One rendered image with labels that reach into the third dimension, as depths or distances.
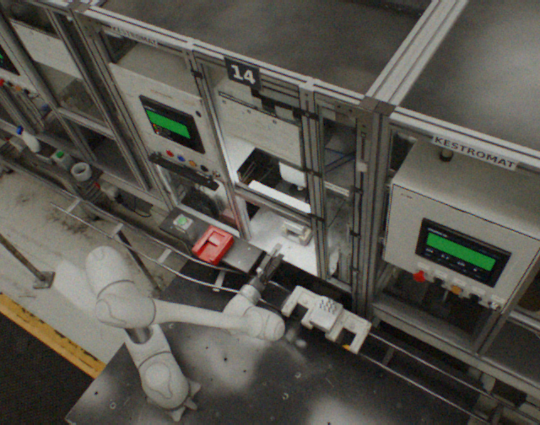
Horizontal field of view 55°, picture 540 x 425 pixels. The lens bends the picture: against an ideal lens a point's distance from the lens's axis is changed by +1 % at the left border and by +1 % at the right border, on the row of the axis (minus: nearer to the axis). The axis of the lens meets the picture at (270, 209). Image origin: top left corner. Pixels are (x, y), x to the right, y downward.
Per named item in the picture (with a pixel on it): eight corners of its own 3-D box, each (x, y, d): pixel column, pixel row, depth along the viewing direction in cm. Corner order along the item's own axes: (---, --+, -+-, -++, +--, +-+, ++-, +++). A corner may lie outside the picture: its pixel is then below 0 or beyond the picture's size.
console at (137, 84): (144, 153, 223) (103, 68, 186) (184, 110, 236) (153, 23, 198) (222, 188, 207) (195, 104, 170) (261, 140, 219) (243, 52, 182)
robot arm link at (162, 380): (161, 416, 221) (145, 403, 203) (145, 379, 231) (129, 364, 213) (195, 396, 225) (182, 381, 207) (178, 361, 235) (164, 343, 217)
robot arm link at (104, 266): (143, 379, 229) (126, 338, 241) (176, 361, 234) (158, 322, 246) (88, 297, 168) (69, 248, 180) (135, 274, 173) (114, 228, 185)
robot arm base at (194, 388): (185, 428, 223) (181, 425, 219) (146, 401, 232) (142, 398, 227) (209, 390, 231) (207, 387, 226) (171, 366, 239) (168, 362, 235)
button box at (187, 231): (178, 236, 252) (172, 223, 242) (188, 223, 255) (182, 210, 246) (191, 242, 249) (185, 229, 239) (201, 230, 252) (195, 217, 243)
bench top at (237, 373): (67, 421, 235) (63, 418, 232) (205, 242, 280) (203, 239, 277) (372, 660, 177) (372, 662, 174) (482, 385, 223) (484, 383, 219)
